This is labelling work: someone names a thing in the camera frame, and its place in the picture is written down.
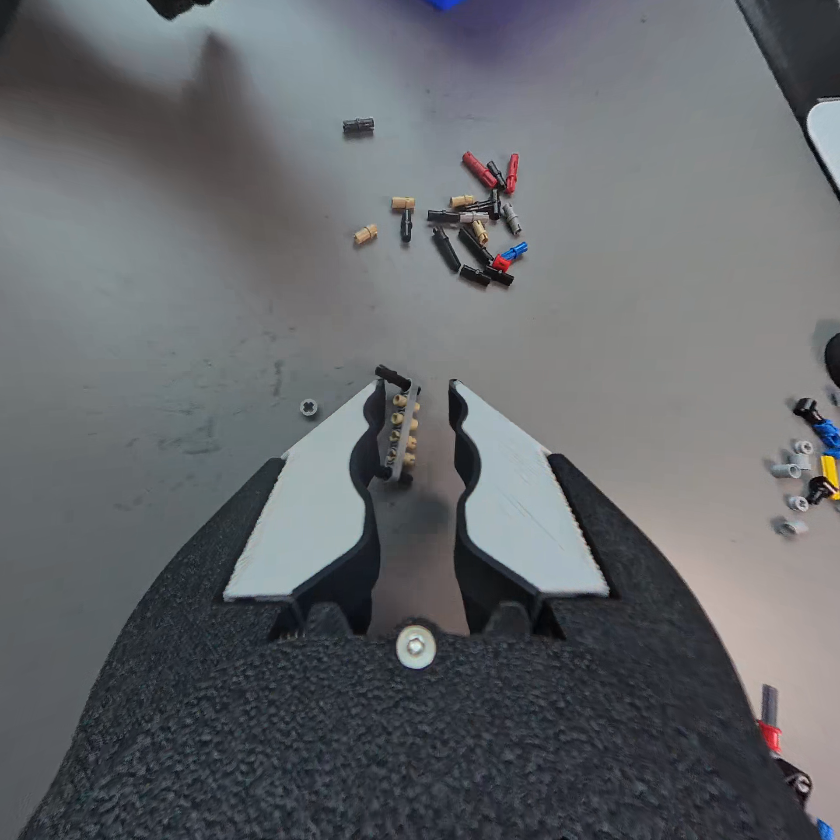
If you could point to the black rubber tyre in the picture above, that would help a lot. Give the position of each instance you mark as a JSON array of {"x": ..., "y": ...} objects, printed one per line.
[{"x": 835, "y": 358}]

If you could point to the grey desk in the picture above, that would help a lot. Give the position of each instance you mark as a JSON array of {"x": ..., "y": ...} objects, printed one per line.
[{"x": 197, "y": 295}]

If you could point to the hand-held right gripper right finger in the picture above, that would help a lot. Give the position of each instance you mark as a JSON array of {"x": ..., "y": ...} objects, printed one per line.
[{"x": 525, "y": 525}]

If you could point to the pile of small connector pins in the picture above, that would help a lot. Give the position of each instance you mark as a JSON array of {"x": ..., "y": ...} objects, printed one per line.
[{"x": 479, "y": 169}]

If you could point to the small black chassis assembly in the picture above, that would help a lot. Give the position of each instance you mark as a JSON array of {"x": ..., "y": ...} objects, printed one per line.
[{"x": 769, "y": 735}]

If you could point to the tan connector pin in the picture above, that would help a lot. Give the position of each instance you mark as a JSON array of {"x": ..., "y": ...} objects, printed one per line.
[
  {"x": 365, "y": 234},
  {"x": 403, "y": 203}
]

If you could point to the black connector pin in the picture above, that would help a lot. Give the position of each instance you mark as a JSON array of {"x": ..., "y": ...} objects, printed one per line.
[
  {"x": 358, "y": 126},
  {"x": 406, "y": 226},
  {"x": 397, "y": 476}
]

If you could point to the blue angled connector piece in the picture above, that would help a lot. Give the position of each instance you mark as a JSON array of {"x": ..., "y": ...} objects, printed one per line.
[{"x": 828, "y": 433}]

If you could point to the black desk mat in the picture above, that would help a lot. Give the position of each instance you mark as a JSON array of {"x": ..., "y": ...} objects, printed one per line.
[{"x": 794, "y": 59}]

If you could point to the white flat base plate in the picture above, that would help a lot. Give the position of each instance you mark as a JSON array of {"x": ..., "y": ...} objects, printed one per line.
[{"x": 828, "y": 144}]

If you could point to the grey round bush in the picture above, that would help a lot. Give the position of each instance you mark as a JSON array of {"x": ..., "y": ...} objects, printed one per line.
[{"x": 308, "y": 407}]

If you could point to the grey beam with tan pins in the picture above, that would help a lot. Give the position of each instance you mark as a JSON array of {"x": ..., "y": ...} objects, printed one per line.
[{"x": 407, "y": 426}]

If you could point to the black ball joint piece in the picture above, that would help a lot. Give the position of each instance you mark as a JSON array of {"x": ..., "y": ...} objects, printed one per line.
[
  {"x": 820, "y": 489},
  {"x": 806, "y": 408}
]

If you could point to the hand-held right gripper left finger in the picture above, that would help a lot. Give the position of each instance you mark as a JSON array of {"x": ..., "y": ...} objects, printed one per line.
[{"x": 308, "y": 525}]

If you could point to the yellow axle connector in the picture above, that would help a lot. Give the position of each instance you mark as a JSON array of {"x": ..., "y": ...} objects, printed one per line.
[{"x": 831, "y": 472}]

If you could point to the group of small grey bushes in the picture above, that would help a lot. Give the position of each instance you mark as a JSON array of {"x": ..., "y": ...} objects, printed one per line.
[{"x": 786, "y": 470}]

